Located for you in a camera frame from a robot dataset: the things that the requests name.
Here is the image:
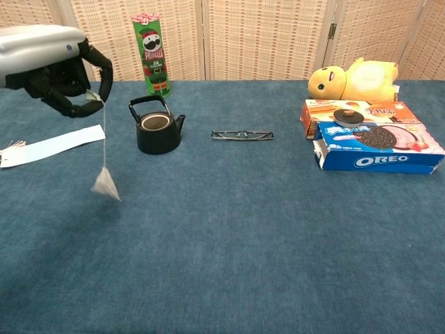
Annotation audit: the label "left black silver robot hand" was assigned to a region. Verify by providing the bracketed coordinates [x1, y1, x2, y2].
[0, 24, 114, 118]

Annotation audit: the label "pyramid tea bag with string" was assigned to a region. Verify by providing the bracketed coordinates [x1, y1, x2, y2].
[85, 89, 122, 202]

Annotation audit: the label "black cast iron teapot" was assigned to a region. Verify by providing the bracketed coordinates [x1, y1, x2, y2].
[128, 95, 186, 155]

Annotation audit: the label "black teapot lid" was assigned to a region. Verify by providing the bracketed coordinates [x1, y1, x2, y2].
[332, 108, 364, 128]

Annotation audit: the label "pale blue tasselled bookmark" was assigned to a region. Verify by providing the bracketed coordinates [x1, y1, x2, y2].
[0, 125, 106, 169]

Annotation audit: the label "green Pringles can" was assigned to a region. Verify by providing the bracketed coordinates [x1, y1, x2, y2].
[131, 13, 172, 99]

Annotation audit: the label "woven folding screen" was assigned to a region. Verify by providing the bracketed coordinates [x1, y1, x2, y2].
[0, 0, 445, 83]

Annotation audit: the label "folded black eyeglasses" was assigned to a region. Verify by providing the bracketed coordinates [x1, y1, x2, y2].
[211, 129, 275, 141]

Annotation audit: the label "blue table cloth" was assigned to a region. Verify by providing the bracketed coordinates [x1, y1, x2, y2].
[0, 79, 445, 334]

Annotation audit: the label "yellow plush toy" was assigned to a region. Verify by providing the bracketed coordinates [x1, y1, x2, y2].
[307, 57, 401, 104]

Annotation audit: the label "orange biscuit box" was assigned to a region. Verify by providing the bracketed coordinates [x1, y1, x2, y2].
[300, 99, 421, 140]

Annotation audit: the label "blue Oreo box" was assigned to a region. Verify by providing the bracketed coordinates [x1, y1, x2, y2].
[311, 121, 445, 175]

